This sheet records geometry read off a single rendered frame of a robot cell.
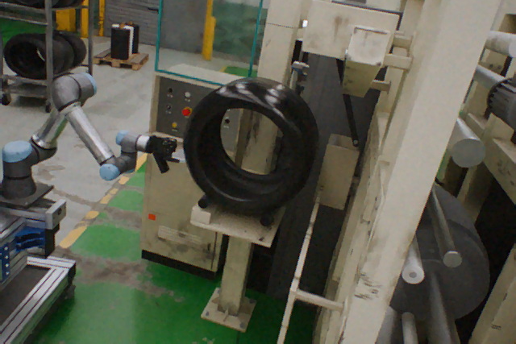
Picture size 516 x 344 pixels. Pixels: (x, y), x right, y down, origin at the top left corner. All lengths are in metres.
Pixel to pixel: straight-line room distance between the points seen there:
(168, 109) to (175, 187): 0.47
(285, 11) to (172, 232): 1.54
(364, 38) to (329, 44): 0.13
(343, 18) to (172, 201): 1.71
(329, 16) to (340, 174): 0.88
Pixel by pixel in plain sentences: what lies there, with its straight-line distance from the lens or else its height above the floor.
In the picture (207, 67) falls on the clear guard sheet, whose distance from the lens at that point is 2.32.
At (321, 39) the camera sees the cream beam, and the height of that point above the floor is 1.68.
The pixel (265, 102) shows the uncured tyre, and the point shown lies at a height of 1.40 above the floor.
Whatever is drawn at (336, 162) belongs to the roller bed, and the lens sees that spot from 1.92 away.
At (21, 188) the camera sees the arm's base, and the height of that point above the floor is 0.76.
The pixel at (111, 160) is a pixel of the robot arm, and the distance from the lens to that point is 1.88.
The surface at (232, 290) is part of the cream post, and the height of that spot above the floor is 0.20.
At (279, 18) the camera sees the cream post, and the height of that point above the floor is 1.69.
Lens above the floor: 1.78
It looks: 22 degrees down
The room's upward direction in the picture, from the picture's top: 10 degrees clockwise
